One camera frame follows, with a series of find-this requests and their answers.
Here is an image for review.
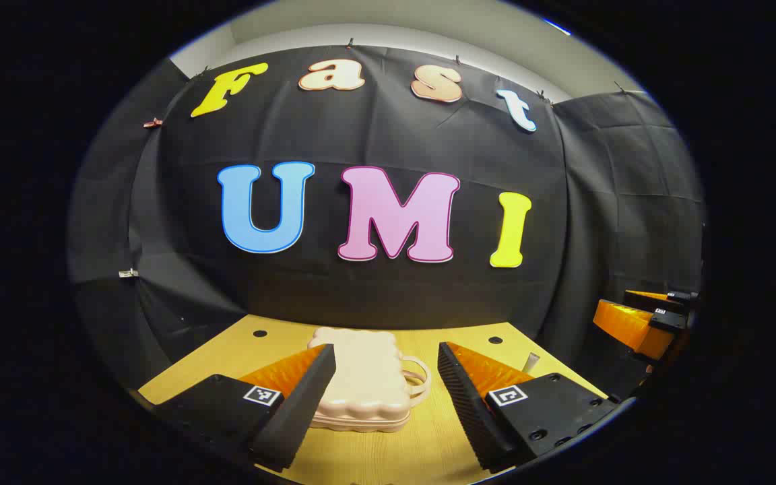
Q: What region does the pink suitcase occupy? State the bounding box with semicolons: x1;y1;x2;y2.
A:
307;327;432;432

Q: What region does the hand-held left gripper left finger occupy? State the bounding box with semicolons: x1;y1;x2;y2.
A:
151;344;337;472

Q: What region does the black backdrop cloth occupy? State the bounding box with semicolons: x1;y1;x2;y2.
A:
68;44;707;398

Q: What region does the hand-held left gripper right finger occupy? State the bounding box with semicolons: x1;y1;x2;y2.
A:
437;341;622;473

